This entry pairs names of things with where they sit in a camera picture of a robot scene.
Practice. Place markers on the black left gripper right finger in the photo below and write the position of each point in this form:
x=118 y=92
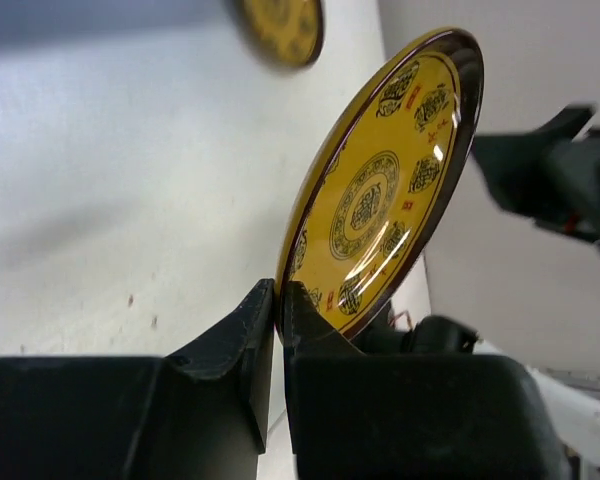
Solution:
x=419 y=415

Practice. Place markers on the yellow patterned plate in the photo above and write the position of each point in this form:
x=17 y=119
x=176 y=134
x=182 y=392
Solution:
x=287 y=33
x=382 y=180

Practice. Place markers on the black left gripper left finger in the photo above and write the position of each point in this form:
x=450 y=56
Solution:
x=198 y=413

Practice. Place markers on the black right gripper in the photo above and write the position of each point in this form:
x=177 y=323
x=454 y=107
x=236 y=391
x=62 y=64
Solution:
x=547 y=172

